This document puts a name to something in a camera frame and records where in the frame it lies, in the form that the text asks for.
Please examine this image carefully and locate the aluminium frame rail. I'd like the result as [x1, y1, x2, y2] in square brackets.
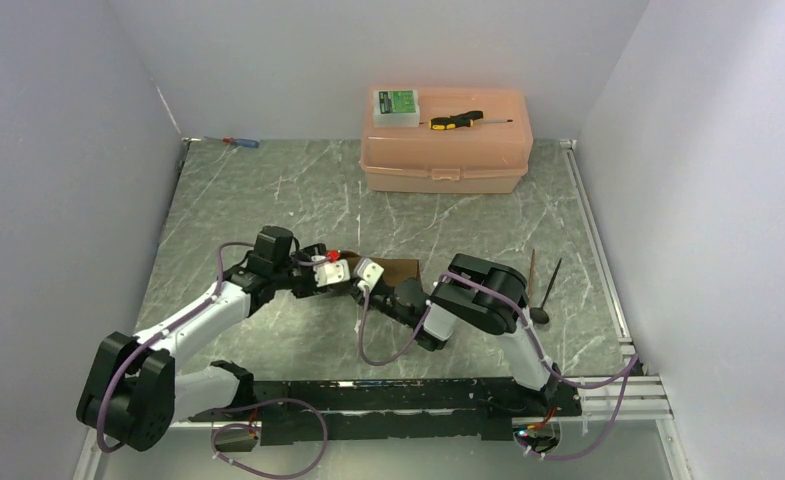
[76, 364, 691, 479]

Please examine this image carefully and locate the green white small box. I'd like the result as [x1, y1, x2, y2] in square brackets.
[371, 89, 421, 128]

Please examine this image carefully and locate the yellow black screwdriver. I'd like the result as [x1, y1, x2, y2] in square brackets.
[420, 110, 513, 131]

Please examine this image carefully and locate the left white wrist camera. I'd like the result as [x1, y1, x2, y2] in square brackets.
[311, 250, 351, 288]

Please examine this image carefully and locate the pink plastic storage box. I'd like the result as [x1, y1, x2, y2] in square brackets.
[360, 86, 533, 194]

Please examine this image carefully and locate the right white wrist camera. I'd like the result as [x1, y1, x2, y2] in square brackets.
[352, 257, 384, 293]

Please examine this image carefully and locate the blue red screwdriver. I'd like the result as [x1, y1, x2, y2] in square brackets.
[205, 136, 260, 149]

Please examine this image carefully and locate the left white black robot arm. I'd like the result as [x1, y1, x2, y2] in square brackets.
[75, 226, 350, 453]

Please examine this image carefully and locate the brown cloth napkin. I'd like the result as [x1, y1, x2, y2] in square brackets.
[339, 250, 421, 287]

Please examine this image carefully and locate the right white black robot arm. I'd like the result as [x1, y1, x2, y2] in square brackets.
[349, 253, 558, 415]

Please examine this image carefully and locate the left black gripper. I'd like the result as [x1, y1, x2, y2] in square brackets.
[272, 243, 333, 298]

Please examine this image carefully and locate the black spoon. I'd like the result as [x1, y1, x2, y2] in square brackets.
[529, 258, 563, 328]

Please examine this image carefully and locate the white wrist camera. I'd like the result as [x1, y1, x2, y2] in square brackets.
[311, 250, 351, 288]
[352, 257, 384, 293]

